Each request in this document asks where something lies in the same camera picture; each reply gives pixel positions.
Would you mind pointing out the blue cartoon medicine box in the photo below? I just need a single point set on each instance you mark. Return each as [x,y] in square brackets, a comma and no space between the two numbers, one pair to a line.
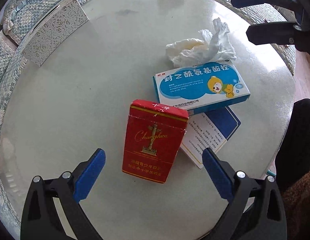
[194,87]

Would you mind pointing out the white tissue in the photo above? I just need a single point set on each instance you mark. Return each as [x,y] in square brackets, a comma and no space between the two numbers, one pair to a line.
[194,50]

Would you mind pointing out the patterned tissue box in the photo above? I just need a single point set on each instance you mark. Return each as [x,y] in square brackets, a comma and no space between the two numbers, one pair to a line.
[55,27]

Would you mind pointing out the white and blue flat box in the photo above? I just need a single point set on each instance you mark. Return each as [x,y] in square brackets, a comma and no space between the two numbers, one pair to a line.
[214,130]

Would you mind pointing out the brown furry cloth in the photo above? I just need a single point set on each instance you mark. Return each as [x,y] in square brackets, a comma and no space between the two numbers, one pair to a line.
[302,205]

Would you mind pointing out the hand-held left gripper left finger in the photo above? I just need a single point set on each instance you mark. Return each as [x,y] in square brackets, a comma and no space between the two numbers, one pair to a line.
[91,172]

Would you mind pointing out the quilted blue-green sofa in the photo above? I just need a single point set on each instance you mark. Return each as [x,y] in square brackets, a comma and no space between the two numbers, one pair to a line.
[32,2]

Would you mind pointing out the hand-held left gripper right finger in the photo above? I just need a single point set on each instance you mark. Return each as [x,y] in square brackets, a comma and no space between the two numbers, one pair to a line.
[217,173]

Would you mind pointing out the pale glass-top coffee table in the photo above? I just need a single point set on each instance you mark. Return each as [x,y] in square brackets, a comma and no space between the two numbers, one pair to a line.
[82,92]

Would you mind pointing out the red cigarette box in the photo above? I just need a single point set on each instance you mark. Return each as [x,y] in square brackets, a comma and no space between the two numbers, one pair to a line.
[150,142]

